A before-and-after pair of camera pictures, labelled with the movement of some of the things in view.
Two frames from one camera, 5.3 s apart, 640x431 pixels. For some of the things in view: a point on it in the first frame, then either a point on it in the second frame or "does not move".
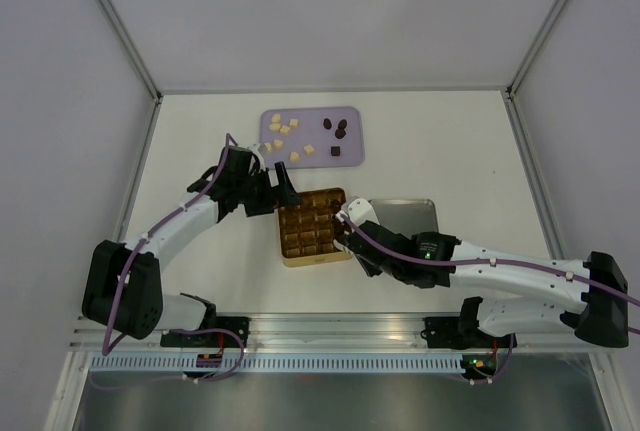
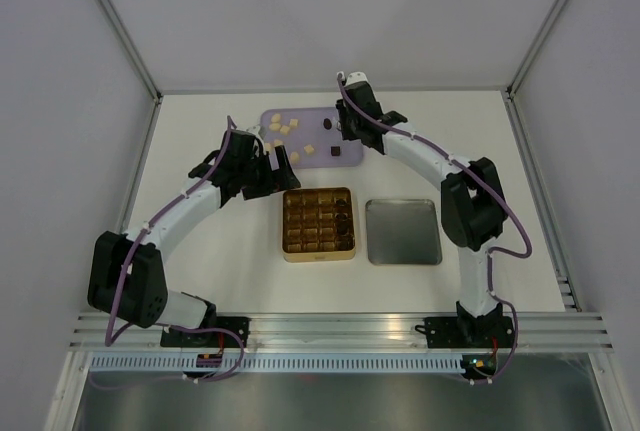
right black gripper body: x=373 y=270 to x=348 y=122
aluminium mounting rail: x=218 y=332 does not move
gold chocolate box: x=307 y=229 does not move
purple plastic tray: x=312 y=137 does not move
